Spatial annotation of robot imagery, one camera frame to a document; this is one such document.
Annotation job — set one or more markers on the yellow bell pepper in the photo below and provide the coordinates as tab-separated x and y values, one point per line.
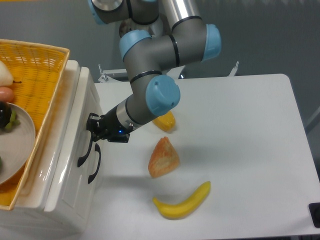
165	122

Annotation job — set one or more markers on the white pear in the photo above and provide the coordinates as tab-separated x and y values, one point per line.
6	78

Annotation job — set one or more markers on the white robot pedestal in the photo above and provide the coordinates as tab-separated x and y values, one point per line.
156	29

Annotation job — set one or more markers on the white drawer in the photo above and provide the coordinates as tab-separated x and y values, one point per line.
70	191

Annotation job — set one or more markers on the lower black drawer handle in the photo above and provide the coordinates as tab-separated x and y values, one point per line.
97	163

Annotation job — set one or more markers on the grey round plate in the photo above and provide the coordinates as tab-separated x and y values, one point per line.
16	145

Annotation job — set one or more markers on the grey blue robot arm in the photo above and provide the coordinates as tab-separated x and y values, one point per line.
146	58

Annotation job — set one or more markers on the pink sausage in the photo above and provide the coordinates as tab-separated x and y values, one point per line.
6	94

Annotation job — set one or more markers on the black corner device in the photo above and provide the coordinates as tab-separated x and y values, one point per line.
314	209

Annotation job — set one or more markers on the yellow banana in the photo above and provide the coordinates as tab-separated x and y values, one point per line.
186	207

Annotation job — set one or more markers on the orange bread wedge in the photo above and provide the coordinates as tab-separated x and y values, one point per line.
164	159

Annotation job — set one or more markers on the yellow wicker basket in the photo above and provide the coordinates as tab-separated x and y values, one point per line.
37	69

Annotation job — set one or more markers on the white drawer cabinet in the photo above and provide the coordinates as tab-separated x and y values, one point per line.
29	219

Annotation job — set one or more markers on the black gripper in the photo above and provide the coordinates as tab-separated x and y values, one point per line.
107	127

